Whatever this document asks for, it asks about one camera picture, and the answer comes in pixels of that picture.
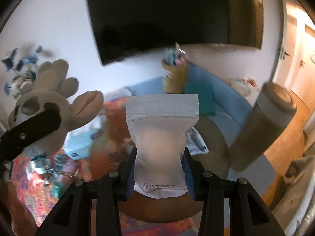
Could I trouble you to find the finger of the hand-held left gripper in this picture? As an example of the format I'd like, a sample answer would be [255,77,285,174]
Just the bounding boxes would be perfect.
[0,108,62,164]

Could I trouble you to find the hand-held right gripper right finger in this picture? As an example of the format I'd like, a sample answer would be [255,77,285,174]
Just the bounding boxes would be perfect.
[182,147,286,236]

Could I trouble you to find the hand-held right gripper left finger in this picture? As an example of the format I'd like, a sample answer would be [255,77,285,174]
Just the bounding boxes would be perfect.
[34,147,138,236]

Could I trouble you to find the gold ribbed bowl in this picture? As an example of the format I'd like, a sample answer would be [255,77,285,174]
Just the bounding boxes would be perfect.
[116,118,230,223]

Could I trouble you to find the beige plush rabbit toy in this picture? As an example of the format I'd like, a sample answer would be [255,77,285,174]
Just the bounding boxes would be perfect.
[8,59,104,153]

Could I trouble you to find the white zip pouch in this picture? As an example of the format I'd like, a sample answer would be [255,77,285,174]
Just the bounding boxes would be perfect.
[125,94,199,198]

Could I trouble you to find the blue tissue pack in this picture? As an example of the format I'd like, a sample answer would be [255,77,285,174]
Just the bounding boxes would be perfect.
[65,128,101,161]

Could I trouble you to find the blue white artificial flowers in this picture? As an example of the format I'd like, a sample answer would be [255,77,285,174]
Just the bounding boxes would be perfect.
[1,45,55,99]

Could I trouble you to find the floral tablecloth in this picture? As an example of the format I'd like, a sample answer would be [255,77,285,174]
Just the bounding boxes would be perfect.
[10,91,205,236]

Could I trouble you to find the teal cloth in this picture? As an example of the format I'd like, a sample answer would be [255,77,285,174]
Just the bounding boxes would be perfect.
[184,81,217,115]

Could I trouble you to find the grey cylindrical flask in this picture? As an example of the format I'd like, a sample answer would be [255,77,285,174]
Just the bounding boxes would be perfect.
[229,82,297,172]

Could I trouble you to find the cardboard pen holder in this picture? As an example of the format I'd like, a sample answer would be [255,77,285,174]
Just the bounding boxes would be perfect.
[161,43,190,94]

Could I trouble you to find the white dish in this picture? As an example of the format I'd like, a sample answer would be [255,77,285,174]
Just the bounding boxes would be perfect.
[226,77,258,96]

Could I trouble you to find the white door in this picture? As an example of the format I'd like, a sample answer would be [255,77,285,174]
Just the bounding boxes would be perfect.
[281,12,315,99]

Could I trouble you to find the black wall monitor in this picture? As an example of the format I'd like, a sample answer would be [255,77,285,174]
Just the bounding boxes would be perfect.
[85,0,264,66]

